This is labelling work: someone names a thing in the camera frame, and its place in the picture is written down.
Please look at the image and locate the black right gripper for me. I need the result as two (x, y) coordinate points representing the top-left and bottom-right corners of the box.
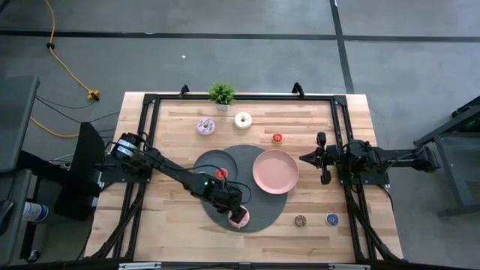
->
(299, 131), (338, 185)

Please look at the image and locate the pink round plate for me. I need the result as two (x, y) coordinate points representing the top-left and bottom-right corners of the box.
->
(251, 148), (300, 195)

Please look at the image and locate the round dark woven placemat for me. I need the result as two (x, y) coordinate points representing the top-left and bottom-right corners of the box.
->
(193, 144), (289, 234)

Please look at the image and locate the green plant in white pot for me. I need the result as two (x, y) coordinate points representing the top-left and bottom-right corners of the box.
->
(208, 81), (237, 112)

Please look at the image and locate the grey desk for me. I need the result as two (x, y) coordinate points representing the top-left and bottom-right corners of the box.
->
(0, 168), (34, 266)

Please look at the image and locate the black equipment stand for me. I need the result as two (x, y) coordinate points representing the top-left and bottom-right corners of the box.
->
(54, 121), (107, 222)

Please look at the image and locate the silver metal bracket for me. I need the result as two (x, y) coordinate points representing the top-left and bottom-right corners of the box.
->
(118, 262), (162, 270)
(328, 263), (371, 270)

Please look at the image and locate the large pink glazed donut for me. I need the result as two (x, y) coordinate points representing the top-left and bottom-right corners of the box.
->
(227, 205), (251, 230)

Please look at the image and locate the large purple glazed donut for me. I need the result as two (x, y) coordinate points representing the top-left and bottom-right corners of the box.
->
(196, 118), (217, 137)

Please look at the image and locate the white bottle with blue label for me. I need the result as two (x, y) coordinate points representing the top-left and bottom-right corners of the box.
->
(22, 201), (50, 224)

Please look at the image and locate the yellow floor cable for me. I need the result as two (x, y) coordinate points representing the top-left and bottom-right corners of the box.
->
(28, 115), (80, 139)

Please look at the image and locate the black metal table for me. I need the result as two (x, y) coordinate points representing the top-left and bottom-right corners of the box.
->
(413, 95), (480, 219)

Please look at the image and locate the large white glazed donut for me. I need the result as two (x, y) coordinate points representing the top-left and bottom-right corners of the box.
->
(233, 111), (254, 131)

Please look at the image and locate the yellow extension cable with plug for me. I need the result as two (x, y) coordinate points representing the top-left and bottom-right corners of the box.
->
(43, 0), (101, 102)

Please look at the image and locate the dark grey round plate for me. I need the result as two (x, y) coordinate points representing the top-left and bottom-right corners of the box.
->
(193, 148), (239, 188)

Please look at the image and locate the grey cabinet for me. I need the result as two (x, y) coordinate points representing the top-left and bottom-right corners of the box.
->
(0, 74), (41, 173)

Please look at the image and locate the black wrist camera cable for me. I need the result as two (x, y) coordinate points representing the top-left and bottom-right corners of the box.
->
(223, 181), (254, 206)

